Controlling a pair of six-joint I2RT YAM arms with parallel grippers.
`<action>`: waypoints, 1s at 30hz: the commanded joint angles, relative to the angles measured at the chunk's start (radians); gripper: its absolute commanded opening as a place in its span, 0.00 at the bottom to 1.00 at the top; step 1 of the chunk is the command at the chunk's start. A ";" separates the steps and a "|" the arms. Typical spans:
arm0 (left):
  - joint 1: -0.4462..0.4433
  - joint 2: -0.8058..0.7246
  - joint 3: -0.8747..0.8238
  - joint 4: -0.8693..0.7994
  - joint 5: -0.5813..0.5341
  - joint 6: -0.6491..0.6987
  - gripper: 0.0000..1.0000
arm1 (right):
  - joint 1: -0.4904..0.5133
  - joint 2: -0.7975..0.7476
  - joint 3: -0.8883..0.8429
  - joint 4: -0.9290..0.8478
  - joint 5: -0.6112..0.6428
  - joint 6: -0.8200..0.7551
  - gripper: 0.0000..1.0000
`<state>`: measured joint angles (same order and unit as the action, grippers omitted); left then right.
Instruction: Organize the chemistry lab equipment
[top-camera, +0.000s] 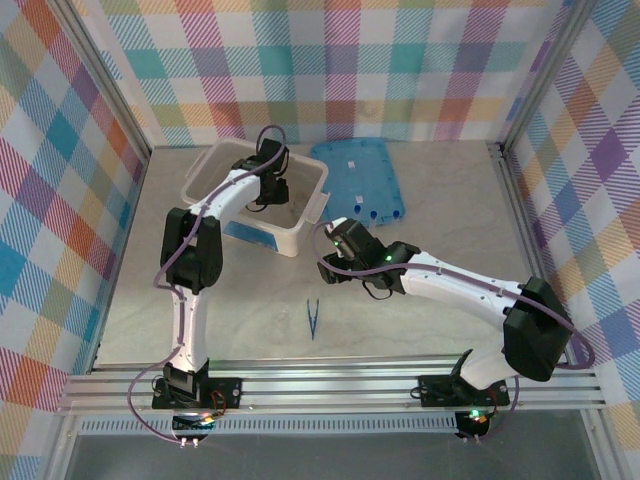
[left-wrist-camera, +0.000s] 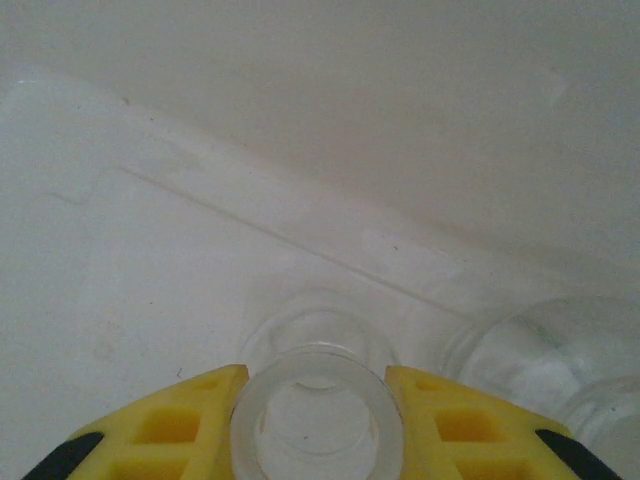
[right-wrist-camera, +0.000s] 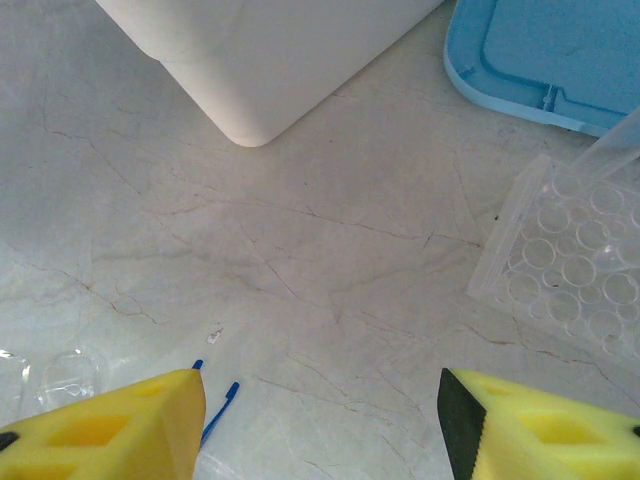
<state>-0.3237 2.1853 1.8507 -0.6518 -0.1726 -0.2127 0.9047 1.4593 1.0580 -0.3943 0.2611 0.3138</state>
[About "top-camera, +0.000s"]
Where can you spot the blue-capped clear tube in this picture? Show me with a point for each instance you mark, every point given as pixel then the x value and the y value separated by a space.
pixel 357 207
pixel 373 215
pixel 396 214

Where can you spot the white translucent storage box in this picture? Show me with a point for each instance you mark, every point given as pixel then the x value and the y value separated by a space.
pixel 295 235

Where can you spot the blue plastic tweezers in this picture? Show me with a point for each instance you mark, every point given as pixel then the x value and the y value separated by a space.
pixel 313 334

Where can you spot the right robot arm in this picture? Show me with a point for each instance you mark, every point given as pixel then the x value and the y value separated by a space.
pixel 460 287

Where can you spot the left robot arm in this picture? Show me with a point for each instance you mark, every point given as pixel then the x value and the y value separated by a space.
pixel 192 325

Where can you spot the plaid backdrop cloth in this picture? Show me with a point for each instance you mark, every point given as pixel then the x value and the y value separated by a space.
pixel 320 60
pixel 40 200
pixel 600 175

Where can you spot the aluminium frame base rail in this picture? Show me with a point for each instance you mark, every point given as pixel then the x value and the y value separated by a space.
pixel 325 385

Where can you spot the aluminium side rail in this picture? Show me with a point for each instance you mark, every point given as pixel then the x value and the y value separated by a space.
pixel 511 200
pixel 121 260

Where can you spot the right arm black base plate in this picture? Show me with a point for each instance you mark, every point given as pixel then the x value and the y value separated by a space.
pixel 440 392

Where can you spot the aluminium frame post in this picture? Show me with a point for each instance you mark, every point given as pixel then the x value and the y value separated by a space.
pixel 542 75
pixel 106 75

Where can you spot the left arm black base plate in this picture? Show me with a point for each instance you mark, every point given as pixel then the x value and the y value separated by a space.
pixel 225 392

